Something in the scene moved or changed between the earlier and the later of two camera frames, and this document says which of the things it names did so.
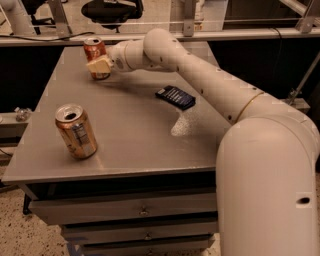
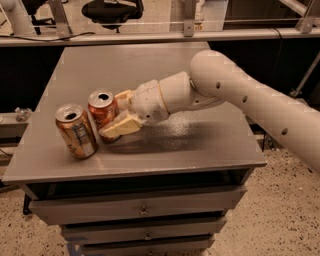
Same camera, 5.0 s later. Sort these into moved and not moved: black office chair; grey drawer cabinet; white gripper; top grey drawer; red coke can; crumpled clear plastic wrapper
Moved: red coke can; white gripper
Not moved: grey drawer cabinet; crumpled clear plastic wrapper; black office chair; top grey drawer
